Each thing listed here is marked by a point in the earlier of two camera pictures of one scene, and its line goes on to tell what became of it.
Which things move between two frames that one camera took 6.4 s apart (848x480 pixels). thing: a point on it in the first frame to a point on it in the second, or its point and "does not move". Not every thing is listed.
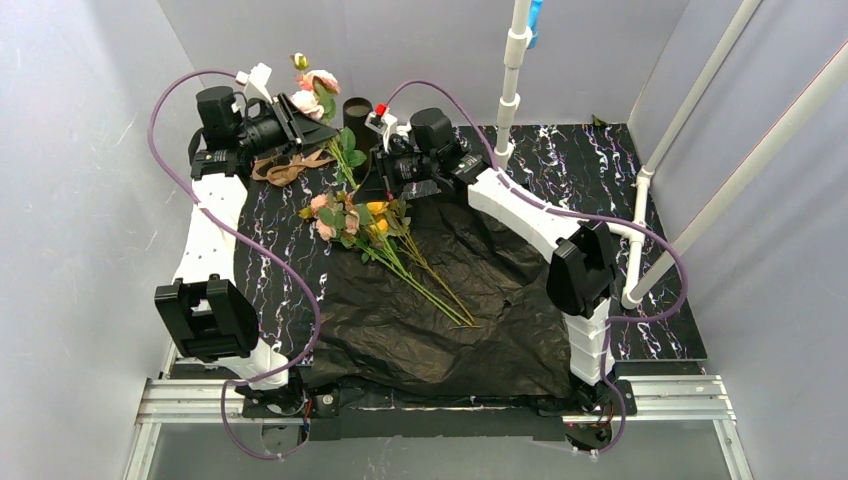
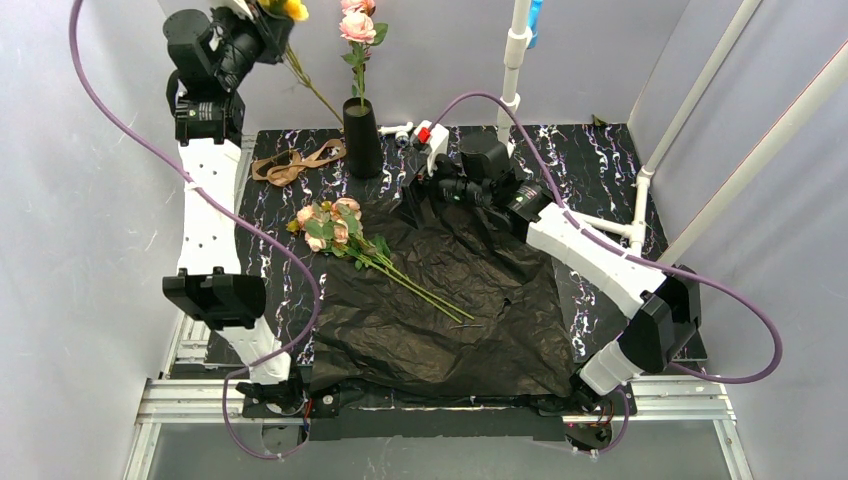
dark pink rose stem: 315,96 to 359,28
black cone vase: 355,111 does not move
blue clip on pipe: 533,21 does not move
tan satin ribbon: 280,170 does not move
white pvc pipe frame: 518,52 does not move
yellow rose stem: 392,218 to 298,10
